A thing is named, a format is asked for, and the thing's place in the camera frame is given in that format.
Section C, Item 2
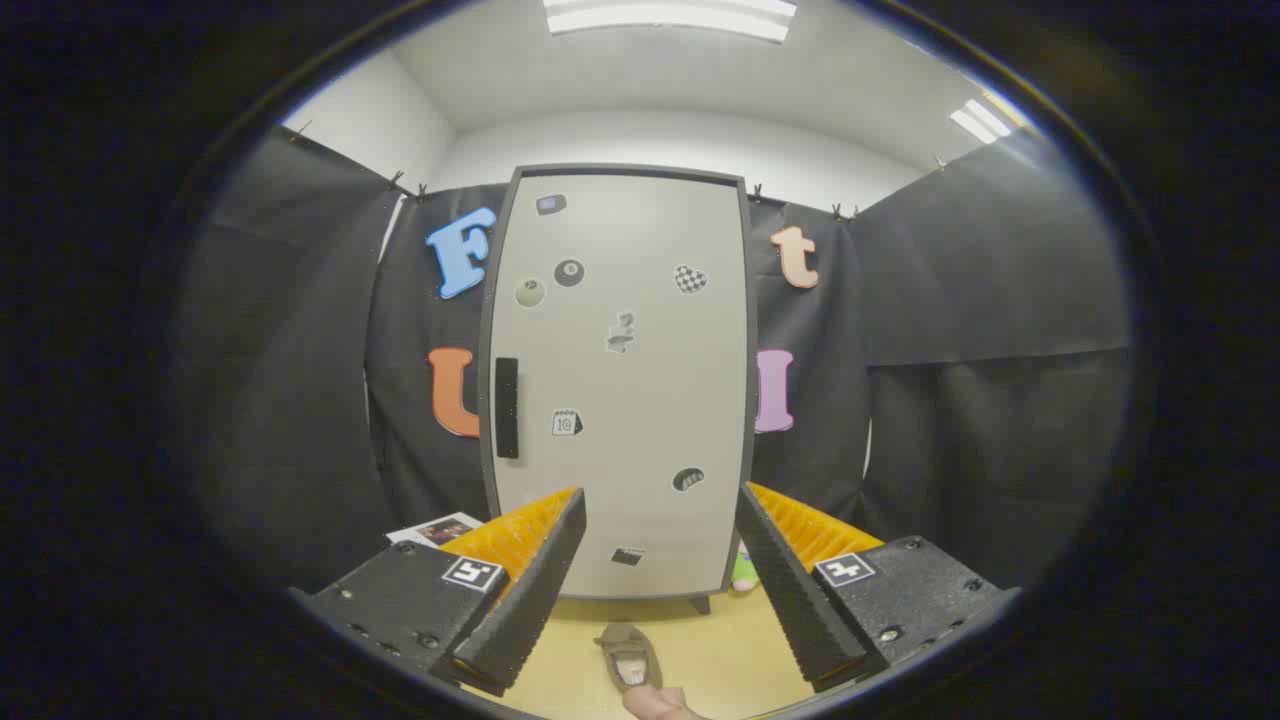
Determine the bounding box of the black door handle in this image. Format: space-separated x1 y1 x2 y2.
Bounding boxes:
495 356 521 460

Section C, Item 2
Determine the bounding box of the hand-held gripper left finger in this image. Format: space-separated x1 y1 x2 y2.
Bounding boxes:
288 486 589 698

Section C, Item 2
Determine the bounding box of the dark grey shoe cabinet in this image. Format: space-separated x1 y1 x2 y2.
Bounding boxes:
478 163 759 616

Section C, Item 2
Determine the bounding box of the small ceiling light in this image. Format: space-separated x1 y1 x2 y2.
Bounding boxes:
949 97 1013 145

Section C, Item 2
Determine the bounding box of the white book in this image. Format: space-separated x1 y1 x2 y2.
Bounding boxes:
387 512 487 550

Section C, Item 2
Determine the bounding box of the light grey shoe cabinet door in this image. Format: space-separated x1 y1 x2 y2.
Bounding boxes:
488 172 751 601

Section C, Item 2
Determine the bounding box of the long ceiling light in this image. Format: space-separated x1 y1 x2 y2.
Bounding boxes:
543 0 799 44

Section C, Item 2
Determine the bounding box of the brown fuzzy shoe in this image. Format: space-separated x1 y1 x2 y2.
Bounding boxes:
594 622 665 693

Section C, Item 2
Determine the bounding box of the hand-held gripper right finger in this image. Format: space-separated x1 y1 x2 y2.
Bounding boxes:
735 482 1023 694

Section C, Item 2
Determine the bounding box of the black backdrop cloth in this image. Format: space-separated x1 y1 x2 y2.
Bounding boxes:
185 125 1136 601

